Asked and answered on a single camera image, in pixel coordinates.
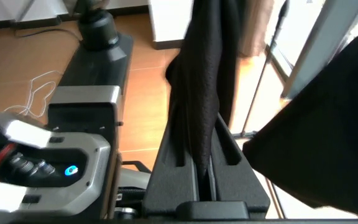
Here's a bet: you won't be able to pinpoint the black clothes rack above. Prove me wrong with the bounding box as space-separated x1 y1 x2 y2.
232 0 291 218

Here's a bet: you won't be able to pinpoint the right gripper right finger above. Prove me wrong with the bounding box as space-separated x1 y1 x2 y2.
206 113 272 218

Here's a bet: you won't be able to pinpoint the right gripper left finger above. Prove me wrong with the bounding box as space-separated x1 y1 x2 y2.
142 104 200 218

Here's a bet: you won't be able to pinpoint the black cable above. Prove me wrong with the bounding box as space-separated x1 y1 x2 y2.
13 27 82 43

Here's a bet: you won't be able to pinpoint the window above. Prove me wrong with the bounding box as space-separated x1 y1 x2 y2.
264 0 358 100

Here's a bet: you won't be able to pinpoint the brown curtain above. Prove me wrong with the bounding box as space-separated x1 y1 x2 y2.
237 0 275 58

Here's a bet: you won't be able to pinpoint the black garment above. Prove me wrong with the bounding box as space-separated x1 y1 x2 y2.
165 0 245 184

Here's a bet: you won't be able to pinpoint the thin white cable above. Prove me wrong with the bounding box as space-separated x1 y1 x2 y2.
3 70 64 119

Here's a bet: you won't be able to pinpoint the black shorts with white cord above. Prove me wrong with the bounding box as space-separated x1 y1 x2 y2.
242 26 358 218

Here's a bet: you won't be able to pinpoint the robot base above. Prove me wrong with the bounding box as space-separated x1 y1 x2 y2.
0 0 152 220

